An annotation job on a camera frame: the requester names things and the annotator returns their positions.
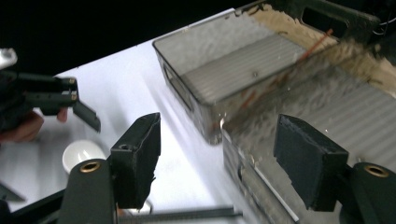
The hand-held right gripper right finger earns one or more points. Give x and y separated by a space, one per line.
314 165

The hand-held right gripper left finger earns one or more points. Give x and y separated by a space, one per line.
137 161

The white ceramic spoon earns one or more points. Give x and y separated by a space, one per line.
81 152

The smoky clear plastic bin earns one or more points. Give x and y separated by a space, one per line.
358 118
218 62

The black chopstick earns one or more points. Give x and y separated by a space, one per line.
230 211
186 216

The red-brown chopstick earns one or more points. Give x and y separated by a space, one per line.
317 43

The white table cover sheet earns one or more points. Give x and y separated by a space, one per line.
124 87

